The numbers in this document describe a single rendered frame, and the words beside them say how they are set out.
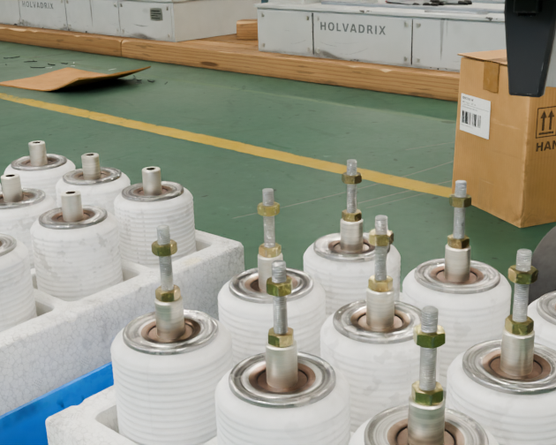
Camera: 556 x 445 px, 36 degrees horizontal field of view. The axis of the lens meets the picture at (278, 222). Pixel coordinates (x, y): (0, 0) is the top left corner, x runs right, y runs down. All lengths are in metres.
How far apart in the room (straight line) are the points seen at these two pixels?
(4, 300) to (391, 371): 0.41
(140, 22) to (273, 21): 0.85
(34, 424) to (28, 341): 0.08
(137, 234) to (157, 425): 0.39
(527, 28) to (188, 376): 0.34
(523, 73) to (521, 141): 1.09
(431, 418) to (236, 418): 0.14
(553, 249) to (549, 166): 0.63
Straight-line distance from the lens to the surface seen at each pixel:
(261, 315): 0.72
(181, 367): 0.65
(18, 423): 0.88
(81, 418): 0.73
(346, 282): 0.80
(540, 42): 0.54
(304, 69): 3.22
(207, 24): 4.00
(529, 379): 0.62
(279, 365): 0.59
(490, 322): 0.76
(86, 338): 0.93
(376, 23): 3.08
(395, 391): 0.67
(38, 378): 0.91
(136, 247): 1.02
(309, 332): 0.74
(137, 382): 0.66
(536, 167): 1.65
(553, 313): 0.72
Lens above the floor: 0.55
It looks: 19 degrees down
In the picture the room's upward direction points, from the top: 2 degrees counter-clockwise
